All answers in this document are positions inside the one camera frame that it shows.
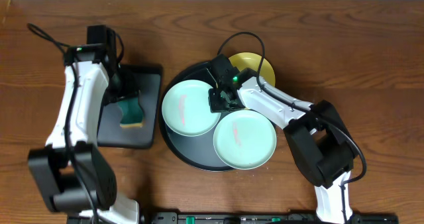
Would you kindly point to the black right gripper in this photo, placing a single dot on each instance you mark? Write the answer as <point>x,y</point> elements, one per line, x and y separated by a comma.
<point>214,106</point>

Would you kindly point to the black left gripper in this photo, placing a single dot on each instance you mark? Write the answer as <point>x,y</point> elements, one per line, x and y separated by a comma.
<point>132,88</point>

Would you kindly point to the green yellow sponge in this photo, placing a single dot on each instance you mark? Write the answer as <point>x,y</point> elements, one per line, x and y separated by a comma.
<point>133,114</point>

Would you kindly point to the mint green plate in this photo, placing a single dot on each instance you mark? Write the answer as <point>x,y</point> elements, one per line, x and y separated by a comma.
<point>244,140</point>
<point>186,109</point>

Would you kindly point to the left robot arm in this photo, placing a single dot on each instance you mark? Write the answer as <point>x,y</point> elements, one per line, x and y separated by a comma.
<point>71,174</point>

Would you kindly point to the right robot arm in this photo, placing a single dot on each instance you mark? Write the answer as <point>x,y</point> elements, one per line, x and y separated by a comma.
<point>322,148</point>

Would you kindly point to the black rectangular sponge tray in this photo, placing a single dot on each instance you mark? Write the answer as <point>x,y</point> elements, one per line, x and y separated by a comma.
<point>149,80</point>

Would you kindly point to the round black tray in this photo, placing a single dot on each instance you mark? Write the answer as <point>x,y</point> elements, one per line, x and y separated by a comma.
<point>196,151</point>

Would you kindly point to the yellow plate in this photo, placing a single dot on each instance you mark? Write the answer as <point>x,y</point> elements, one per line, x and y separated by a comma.
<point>251,60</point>

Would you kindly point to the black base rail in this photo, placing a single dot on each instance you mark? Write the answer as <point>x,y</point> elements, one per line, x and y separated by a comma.
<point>175,218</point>

